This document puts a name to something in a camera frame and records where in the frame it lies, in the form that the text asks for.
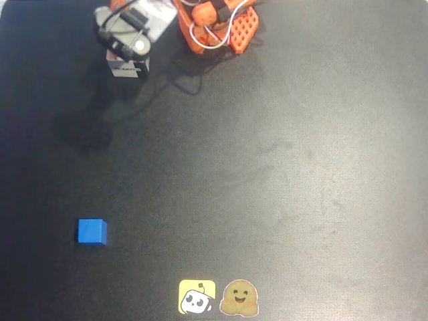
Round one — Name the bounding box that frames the blue cube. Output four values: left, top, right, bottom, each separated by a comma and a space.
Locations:
77, 219, 108, 247

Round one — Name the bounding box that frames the white servo cable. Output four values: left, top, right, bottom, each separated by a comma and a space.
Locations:
188, 0, 254, 51

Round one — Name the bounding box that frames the white cardboard box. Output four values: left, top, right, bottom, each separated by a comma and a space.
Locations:
105, 48, 150, 79

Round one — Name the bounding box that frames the black gripper-mounted camera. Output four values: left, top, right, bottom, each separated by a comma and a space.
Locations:
93, 5, 152, 64

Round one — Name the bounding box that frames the black camera cable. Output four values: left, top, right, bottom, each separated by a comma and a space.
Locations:
98, 0, 144, 36

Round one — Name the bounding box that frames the hugging face sticker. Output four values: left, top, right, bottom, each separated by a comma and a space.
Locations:
219, 279, 261, 316

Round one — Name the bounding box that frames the yellow robot sticker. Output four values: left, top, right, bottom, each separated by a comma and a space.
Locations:
178, 279, 217, 315

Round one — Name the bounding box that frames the thin black base cable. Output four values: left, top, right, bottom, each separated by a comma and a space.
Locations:
150, 43, 267, 97

